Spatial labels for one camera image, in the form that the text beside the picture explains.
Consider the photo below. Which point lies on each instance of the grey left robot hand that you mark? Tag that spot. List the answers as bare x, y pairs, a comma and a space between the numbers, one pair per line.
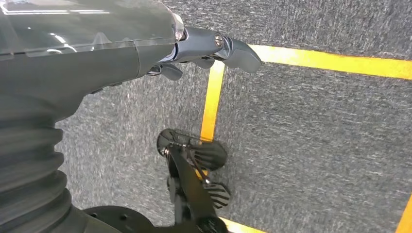
70, 64

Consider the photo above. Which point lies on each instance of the yellow floor tape square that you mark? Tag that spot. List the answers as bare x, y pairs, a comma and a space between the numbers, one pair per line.
322, 61

